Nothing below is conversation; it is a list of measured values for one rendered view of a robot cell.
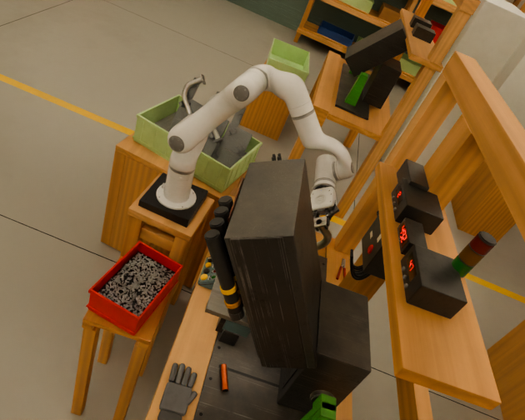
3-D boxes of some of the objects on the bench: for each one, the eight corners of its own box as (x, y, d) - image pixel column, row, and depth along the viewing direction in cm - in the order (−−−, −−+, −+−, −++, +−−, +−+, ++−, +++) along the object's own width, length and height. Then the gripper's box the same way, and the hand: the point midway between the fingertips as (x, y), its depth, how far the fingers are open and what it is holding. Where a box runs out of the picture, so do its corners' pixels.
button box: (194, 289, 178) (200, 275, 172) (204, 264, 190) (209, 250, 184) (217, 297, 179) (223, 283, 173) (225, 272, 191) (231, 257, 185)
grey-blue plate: (216, 340, 160) (227, 318, 152) (217, 336, 162) (228, 314, 153) (241, 348, 161) (252, 327, 153) (242, 344, 163) (253, 322, 154)
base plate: (177, 473, 126) (178, 471, 125) (246, 231, 213) (247, 227, 211) (311, 516, 130) (314, 514, 129) (325, 261, 216) (327, 257, 215)
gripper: (347, 190, 169) (346, 230, 158) (308, 198, 177) (304, 237, 166) (340, 178, 164) (338, 219, 153) (301, 187, 172) (296, 227, 161)
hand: (321, 223), depth 161 cm, fingers closed on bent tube, 3 cm apart
